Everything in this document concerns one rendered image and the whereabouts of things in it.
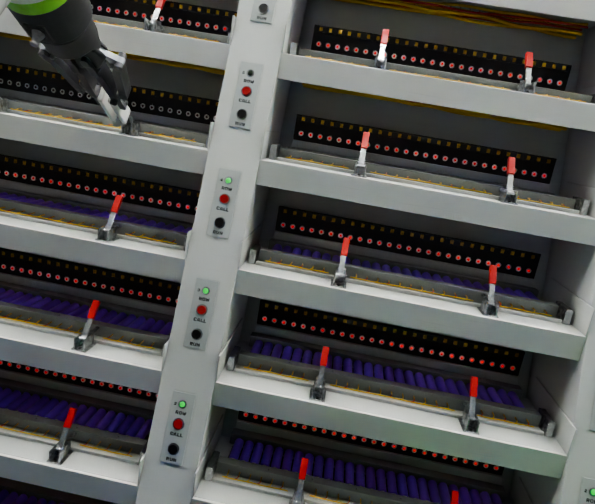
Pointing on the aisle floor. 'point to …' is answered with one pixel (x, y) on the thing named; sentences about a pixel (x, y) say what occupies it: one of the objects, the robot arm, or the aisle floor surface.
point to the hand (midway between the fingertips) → (114, 104)
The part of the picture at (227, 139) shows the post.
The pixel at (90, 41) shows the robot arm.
